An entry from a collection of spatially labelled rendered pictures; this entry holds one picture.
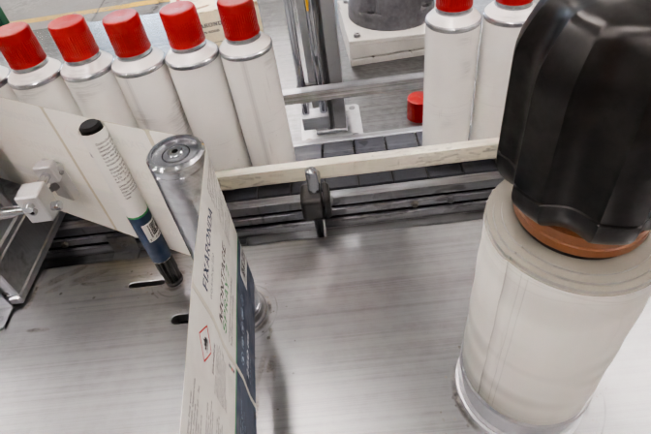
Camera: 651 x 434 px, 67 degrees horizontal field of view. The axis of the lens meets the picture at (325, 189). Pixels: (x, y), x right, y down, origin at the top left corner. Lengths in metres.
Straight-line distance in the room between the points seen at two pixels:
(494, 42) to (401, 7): 0.37
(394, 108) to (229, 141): 0.30
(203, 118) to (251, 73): 0.07
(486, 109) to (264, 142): 0.24
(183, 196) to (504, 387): 0.23
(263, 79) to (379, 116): 0.28
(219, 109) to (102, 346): 0.24
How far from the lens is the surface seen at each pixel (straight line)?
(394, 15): 0.85
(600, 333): 0.27
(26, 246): 0.57
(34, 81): 0.54
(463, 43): 0.49
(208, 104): 0.50
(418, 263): 0.47
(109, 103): 0.53
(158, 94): 0.51
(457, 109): 0.53
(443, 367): 0.42
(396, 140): 0.60
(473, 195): 0.57
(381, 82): 0.55
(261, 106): 0.50
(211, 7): 0.97
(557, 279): 0.24
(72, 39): 0.51
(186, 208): 0.33
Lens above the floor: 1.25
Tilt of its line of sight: 43 degrees down
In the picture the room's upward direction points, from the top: 9 degrees counter-clockwise
